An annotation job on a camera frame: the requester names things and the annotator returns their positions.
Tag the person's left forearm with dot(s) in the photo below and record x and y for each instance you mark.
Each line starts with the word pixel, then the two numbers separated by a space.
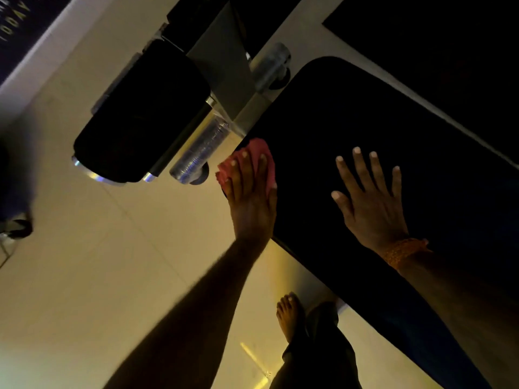
pixel 194 320

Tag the person's right hand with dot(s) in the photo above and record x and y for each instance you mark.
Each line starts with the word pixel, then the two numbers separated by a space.
pixel 373 214

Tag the person's left foot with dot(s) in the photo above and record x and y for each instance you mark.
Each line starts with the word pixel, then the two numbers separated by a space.
pixel 290 316

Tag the black wall banner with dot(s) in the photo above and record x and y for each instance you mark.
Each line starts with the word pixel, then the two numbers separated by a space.
pixel 20 28

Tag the black floor mat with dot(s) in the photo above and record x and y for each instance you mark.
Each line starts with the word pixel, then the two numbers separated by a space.
pixel 446 48

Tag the pink cleaning cloth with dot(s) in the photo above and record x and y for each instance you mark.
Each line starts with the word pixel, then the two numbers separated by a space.
pixel 257 147

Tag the black padded gym bench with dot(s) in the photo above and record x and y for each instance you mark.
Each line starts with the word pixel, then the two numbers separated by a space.
pixel 316 117

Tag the person's right forearm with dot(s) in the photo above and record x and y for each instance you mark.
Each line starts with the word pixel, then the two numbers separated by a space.
pixel 474 311

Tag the person's dark trousers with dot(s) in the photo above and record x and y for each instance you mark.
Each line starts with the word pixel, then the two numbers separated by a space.
pixel 320 352

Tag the person's left hand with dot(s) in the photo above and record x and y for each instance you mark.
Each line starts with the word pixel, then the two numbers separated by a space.
pixel 251 210

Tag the orange thread wristband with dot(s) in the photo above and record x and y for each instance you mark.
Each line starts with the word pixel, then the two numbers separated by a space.
pixel 401 251

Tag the black floor equipment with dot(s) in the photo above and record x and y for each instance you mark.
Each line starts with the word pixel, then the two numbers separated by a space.
pixel 14 190

